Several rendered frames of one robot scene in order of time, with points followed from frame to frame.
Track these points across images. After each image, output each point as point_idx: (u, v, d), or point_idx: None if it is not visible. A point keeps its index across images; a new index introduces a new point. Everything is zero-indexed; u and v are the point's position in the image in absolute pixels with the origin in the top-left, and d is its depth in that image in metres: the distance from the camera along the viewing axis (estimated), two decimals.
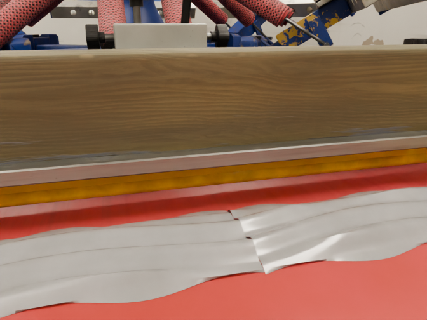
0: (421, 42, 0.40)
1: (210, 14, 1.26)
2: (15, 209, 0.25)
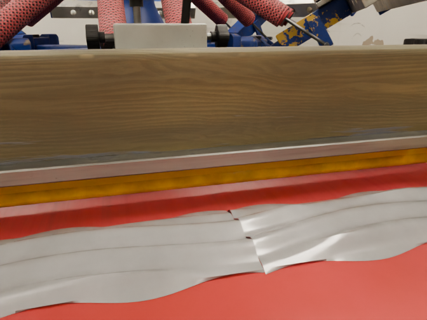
0: (421, 42, 0.40)
1: (210, 14, 1.26)
2: (15, 209, 0.25)
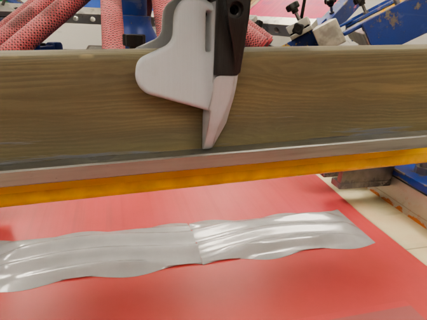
0: None
1: None
2: (49, 217, 0.39)
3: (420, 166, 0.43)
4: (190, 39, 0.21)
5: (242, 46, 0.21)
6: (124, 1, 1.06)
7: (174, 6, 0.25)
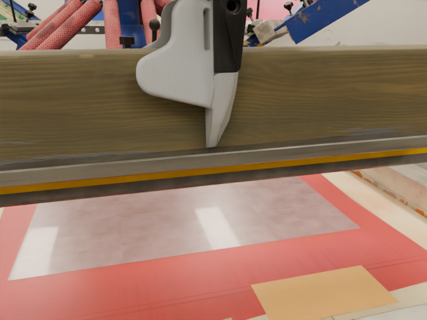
0: None
1: None
2: None
3: None
4: (189, 37, 0.21)
5: (241, 42, 0.21)
6: (121, 14, 1.38)
7: (172, 7, 0.25)
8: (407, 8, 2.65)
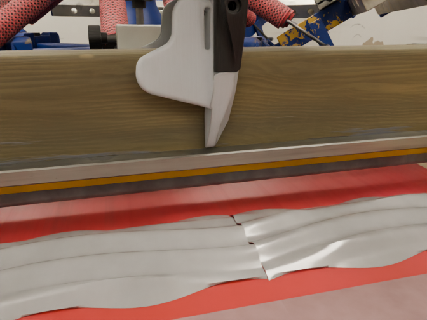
0: None
1: None
2: (19, 212, 0.26)
3: None
4: (189, 37, 0.21)
5: (241, 41, 0.21)
6: None
7: (173, 7, 0.25)
8: None
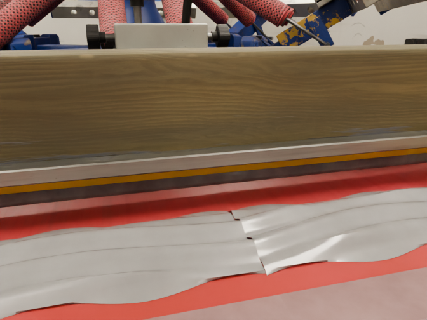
0: (422, 42, 0.40)
1: (211, 14, 1.26)
2: (16, 210, 0.25)
3: None
4: None
5: None
6: None
7: None
8: None
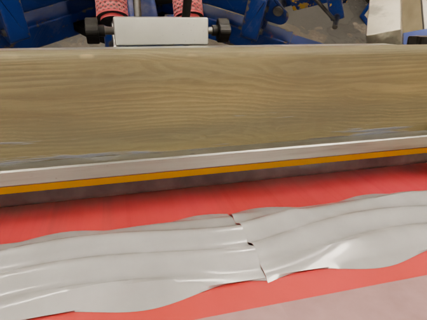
0: (426, 39, 0.40)
1: None
2: (15, 211, 0.25)
3: None
4: None
5: None
6: None
7: None
8: None
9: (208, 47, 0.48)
